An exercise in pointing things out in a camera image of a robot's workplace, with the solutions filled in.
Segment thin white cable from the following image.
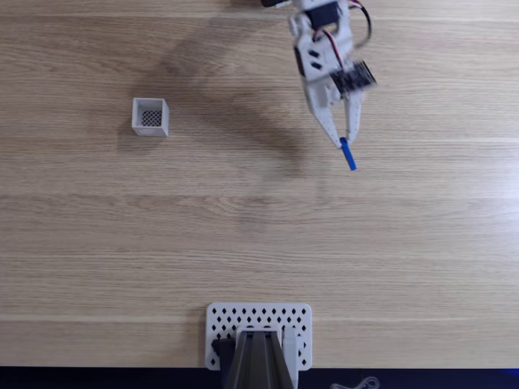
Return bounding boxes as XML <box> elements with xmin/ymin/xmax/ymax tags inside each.
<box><xmin>329</xmin><ymin>376</ymin><xmax>381</xmax><ymax>389</ymax></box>

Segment red white black servo cable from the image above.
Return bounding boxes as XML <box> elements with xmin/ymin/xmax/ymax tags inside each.
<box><xmin>311</xmin><ymin>28</ymin><xmax>348</xmax><ymax>71</ymax></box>

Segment pale grey clamp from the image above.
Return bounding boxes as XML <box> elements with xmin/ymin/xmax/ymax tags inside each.
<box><xmin>281</xmin><ymin>325</ymin><xmax>302</xmax><ymax>389</ymax></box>

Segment black extrusion pole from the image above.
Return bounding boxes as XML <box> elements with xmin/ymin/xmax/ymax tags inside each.
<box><xmin>221</xmin><ymin>331</ymin><xmax>295</xmax><ymax>389</ymax></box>

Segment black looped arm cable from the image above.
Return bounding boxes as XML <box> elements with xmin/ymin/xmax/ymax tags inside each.
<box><xmin>346</xmin><ymin>0</ymin><xmax>373</xmax><ymax>50</ymax></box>

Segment blue peg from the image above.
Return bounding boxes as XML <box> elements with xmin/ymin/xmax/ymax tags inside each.
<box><xmin>339</xmin><ymin>137</ymin><xmax>359</xmax><ymax>173</ymax></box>

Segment black clamp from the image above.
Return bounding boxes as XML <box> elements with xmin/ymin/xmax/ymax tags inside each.
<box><xmin>211</xmin><ymin>337</ymin><xmax>238</xmax><ymax>372</ymax></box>

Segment small white crate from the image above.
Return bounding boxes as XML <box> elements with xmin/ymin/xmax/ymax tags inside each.
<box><xmin>131</xmin><ymin>96</ymin><xmax>170</xmax><ymax>139</ymax></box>

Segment white perforated base plate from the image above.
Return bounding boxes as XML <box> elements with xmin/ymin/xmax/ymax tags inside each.
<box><xmin>205</xmin><ymin>301</ymin><xmax>313</xmax><ymax>372</ymax></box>

